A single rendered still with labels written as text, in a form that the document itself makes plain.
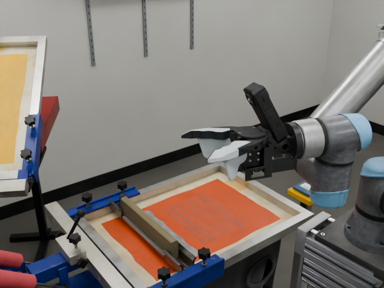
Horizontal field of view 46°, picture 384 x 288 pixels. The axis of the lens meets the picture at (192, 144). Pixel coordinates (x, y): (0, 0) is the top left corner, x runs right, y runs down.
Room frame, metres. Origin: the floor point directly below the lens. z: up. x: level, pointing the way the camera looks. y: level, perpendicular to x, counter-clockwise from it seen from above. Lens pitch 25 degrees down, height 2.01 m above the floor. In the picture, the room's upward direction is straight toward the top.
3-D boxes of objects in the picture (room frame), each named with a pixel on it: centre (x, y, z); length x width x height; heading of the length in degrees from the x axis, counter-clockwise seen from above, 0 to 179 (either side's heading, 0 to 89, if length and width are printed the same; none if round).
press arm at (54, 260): (1.17, 0.45, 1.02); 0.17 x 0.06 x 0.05; 127
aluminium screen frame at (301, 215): (1.51, 0.00, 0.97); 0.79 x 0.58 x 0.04; 127
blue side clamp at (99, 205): (1.59, 0.36, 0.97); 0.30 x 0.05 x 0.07; 127
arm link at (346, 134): (0.80, -0.29, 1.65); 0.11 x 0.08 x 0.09; 108
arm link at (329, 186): (0.81, -0.28, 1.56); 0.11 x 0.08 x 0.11; 18
